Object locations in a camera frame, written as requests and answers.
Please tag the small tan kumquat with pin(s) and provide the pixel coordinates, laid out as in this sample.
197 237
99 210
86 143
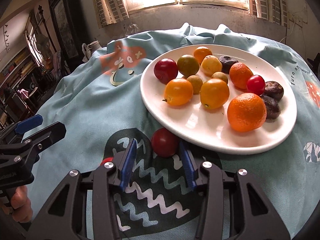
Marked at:
196 82

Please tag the yellow spotted fruit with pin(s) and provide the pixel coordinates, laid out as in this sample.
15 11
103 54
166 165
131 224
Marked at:
211 65

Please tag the checkered curtain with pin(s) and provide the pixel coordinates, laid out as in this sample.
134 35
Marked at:
110 12
274 11

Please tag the wall bookshelf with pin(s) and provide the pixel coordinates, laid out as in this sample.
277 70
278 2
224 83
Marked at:
17 69

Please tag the right checkered curtain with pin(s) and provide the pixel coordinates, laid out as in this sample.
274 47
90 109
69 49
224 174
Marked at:
274 11

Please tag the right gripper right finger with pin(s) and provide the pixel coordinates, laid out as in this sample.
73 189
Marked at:
252 215

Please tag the white grey kettle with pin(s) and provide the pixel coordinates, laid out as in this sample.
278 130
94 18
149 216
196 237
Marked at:
89 49

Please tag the left checkered curtain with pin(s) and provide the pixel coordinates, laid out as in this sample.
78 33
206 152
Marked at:
110 12

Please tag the person's left hand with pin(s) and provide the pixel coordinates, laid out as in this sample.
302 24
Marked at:
21 204

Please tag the light blue patterned tablecloth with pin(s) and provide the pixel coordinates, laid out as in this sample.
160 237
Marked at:
102 110

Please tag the dark framed picture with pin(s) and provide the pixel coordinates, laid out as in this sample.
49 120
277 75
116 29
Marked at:
60 17

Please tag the green orange tomato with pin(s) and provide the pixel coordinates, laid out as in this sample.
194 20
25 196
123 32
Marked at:
188 65

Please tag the wall power socket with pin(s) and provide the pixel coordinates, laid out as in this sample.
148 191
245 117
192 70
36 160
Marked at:
296 18

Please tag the small green kumquat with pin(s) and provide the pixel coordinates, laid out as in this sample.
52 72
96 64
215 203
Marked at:
220 75

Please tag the large water chestnut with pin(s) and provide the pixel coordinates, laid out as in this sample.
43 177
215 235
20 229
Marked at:
272 107

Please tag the standing fan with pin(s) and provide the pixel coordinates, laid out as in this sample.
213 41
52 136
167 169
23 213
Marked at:
42 45

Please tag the mandarin on plate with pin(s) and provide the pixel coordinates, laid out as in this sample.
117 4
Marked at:
239 74

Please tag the orange round tomato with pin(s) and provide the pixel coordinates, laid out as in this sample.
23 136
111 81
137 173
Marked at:
178 92

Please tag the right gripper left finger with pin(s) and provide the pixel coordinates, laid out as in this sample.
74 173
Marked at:
63 215

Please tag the large orange mandarin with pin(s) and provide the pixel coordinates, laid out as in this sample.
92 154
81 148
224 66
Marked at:
246 112

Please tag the small water chestnut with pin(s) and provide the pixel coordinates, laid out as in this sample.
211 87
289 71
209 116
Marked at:
227 62

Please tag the dark red plum tomato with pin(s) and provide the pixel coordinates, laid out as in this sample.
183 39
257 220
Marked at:
165 70

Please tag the red cherry tomato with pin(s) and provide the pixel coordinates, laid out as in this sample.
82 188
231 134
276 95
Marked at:
256 84
108 159
164 143

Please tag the large orange yellow tomato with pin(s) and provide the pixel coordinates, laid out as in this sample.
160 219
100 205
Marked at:
214 93

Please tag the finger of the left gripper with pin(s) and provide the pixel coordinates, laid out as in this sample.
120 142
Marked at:
28 124
40 141

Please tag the small orange tomato on plate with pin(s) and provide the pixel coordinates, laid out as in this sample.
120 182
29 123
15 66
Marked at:
201 52

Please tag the white oval plate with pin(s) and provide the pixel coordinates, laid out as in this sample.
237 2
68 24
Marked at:
210 129

